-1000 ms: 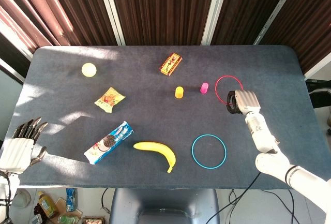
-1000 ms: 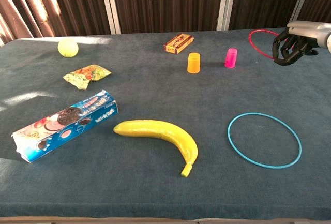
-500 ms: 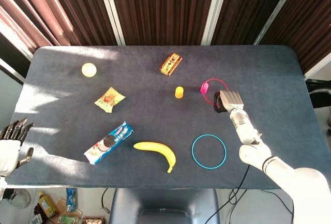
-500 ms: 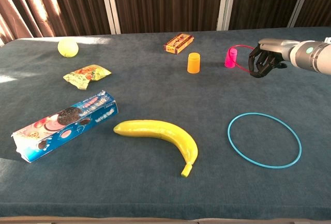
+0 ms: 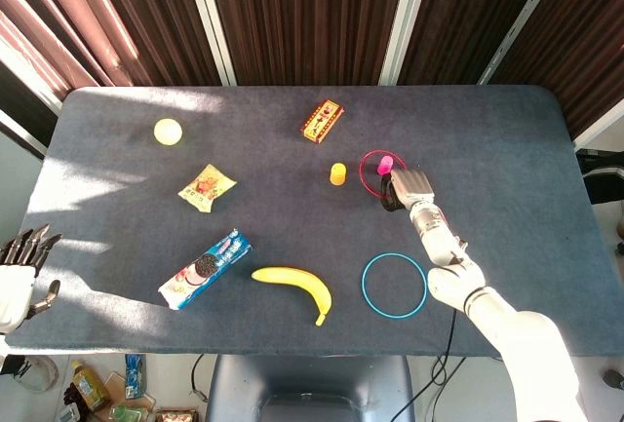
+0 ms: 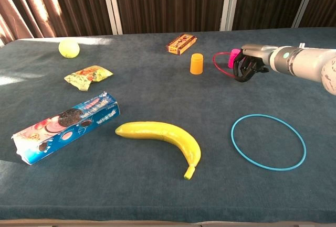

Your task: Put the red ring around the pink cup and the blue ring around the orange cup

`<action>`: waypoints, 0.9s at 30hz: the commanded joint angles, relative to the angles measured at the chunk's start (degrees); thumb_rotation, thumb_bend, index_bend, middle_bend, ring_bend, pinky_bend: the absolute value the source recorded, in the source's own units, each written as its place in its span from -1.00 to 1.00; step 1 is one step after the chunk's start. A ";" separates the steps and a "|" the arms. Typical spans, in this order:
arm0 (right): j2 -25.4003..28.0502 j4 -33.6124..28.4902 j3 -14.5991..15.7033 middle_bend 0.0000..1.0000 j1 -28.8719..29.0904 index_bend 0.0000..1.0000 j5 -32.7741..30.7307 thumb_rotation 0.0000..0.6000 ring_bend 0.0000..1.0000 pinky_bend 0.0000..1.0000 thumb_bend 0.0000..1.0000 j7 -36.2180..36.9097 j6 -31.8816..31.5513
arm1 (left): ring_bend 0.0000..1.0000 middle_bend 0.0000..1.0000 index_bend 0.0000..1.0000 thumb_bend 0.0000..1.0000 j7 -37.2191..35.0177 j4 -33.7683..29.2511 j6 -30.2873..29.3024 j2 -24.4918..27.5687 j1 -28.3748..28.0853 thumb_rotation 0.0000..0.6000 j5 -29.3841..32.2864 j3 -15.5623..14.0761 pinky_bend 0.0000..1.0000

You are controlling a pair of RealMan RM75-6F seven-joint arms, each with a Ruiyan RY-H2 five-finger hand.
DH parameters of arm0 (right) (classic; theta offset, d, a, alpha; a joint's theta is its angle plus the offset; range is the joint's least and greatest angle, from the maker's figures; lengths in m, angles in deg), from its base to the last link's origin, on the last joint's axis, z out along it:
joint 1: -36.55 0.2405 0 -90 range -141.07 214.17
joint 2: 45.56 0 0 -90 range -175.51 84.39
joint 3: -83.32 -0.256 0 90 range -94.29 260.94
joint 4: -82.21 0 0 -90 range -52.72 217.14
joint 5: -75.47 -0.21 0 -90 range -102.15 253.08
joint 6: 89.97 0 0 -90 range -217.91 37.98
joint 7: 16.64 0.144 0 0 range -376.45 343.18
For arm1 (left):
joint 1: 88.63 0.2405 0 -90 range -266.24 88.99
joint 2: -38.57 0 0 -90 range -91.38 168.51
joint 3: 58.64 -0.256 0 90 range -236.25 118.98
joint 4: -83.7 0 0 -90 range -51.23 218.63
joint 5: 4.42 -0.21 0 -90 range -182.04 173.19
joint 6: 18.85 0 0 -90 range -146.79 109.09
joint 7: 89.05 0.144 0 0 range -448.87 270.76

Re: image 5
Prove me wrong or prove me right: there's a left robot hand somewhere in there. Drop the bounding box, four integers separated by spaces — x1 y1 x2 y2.
0 224 63 335

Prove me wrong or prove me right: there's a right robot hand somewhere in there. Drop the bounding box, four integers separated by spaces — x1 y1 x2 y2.
378 167 436 213

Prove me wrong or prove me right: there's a red plastic ring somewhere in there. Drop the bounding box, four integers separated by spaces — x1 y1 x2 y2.
359 149 408 199

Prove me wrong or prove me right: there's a blue plastic ring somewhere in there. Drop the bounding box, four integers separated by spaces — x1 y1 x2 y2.
361 252 429 319

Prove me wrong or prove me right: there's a clear tape roll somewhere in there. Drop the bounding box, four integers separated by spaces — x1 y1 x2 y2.
0 354 60 394

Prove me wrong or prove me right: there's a small red yellow box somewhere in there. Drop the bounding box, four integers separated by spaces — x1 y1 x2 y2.
300 98 345 144

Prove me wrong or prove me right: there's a green drink bottle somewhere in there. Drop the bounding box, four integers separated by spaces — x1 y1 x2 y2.
71 361 111 411

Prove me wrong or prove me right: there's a blue felt table cover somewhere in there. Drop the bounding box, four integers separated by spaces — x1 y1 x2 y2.
5 84 624 359

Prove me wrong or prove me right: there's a blue snack packet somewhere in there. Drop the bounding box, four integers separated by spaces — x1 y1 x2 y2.
124 354 146 400

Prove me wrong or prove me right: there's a yellow banana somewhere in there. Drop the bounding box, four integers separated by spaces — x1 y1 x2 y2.
251 266 333 327

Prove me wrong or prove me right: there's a brown pleated curtain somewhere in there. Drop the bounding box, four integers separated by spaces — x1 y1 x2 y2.
489 0 624 138
397 0 555 86
204 0 409 87
0 0 223 101

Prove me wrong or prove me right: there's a black equipment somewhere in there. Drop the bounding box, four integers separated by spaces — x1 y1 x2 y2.
574 147 624 205

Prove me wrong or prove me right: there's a blue cookie box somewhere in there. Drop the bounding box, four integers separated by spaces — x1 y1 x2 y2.
157 228 254 311

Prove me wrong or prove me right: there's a yellow snack packet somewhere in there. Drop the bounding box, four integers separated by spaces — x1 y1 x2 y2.
177 163 238 213

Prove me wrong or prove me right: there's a yellow ball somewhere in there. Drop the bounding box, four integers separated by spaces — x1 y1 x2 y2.
153 118 184 147

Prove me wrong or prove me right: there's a dark grey chair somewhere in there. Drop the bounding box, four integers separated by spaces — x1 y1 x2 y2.
204 354 416 422

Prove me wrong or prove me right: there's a black cable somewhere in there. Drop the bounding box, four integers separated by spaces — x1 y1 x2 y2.
389 308 467 422
190 354 212 403

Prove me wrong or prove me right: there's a white frame post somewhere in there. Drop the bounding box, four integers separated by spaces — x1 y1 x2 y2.
180 0 239 87
378 0 424 87
477 0 569 86

